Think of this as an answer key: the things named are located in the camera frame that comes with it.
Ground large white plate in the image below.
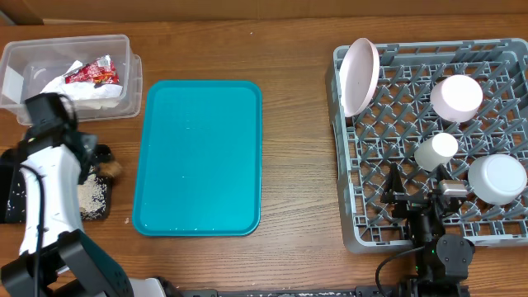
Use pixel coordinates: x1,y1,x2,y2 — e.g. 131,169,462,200
339,38,380,117

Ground teal serving tray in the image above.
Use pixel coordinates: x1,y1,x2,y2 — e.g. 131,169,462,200
132,80,262,237

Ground black plastic tray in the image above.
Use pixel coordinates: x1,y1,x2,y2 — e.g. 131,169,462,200
0,144,116,224

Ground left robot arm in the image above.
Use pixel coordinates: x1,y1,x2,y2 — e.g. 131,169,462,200
1,93,174,296

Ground brown food piece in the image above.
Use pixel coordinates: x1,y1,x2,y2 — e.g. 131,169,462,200
97,161,122,178

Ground red snack wrapper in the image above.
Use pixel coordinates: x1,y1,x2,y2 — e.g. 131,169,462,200
64,54,120,85

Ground small white plate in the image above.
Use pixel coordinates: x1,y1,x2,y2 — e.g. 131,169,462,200
430,74,483,123

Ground rice food scraps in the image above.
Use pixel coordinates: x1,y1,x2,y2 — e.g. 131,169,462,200
7,172,109,219

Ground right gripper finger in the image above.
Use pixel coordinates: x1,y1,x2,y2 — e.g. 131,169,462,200
436,164,453,182
380,163,405,204

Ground grey bowl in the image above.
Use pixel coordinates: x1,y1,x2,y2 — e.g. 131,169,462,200
468,153,527,205

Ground grey dishwasher rack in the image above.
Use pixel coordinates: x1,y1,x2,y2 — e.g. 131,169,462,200
327,39,527,253

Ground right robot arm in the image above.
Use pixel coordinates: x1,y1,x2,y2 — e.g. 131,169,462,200
375,163,475,296

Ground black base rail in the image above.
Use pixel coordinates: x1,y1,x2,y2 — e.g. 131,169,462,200
164,285,470,297

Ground clear plastic bin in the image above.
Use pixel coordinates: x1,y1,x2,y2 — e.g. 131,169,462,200
1,35,143,125

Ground white paper cup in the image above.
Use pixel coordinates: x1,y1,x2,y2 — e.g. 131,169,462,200
414,133,459,172

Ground white napkin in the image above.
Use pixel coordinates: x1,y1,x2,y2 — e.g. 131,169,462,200
41,60,123,109

